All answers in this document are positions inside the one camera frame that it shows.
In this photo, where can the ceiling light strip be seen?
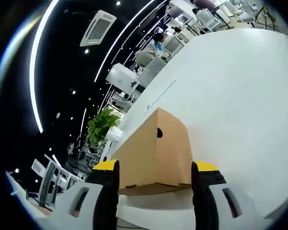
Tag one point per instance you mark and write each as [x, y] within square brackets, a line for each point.
[34, 79]
[120, 45]

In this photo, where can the grey shelf rack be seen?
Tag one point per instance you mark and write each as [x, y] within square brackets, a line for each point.
[50, 177]

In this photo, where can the brown cardboard shoe box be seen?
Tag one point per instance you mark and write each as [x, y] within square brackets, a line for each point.
[158, 153]

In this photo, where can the white office chair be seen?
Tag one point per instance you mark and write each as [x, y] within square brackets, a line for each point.
[208, 19]
[173, 45]

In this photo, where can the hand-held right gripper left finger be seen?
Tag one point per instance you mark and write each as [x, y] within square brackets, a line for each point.
[103, 198]

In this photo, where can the ceiling air conditioner vent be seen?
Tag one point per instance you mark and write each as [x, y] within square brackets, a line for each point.
[98, 28]

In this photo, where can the green potted plant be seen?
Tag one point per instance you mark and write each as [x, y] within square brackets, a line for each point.
[100, 124]

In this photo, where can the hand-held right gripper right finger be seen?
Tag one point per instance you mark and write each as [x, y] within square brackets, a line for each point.
[206, 198]

